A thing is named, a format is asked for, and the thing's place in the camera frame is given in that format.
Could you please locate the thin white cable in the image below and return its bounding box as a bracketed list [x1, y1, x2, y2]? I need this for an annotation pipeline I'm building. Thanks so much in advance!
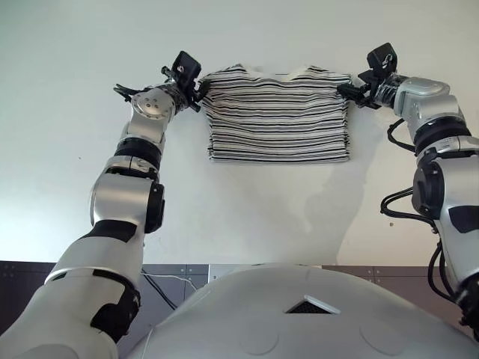
[139, 272, 198, 293]

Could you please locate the robot body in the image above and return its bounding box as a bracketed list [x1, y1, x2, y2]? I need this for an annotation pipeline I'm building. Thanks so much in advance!
[126, 261, 479, 359]

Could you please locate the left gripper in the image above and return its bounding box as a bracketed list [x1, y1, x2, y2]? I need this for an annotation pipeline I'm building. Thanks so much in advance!
[161, 66, 212, 114]

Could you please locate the black and white striped T-shirt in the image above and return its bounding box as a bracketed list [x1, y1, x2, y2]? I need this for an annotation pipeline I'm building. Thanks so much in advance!
[196, 64, 354, 165]

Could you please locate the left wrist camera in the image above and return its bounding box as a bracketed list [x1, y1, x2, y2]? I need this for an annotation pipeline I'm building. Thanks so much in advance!
[172, 51, 204, 92]

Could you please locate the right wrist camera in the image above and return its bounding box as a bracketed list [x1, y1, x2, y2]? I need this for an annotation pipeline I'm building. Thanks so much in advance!
[366, 42, 397, 79]

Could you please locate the black cable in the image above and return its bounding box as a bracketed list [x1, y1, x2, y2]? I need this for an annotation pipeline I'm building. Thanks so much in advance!
[112, 83, 147, 105]
[427, 238, 469, 304]
[386, 118, 418, 154]
[379, 185, 442, 236]

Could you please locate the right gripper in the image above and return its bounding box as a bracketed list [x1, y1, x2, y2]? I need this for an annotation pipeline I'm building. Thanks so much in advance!
[336, 69, 387, 111]

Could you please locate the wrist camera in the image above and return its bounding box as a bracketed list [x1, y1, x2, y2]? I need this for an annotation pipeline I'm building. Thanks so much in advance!
[366, 42, 397, 79]
[172, 51, 204, 92]

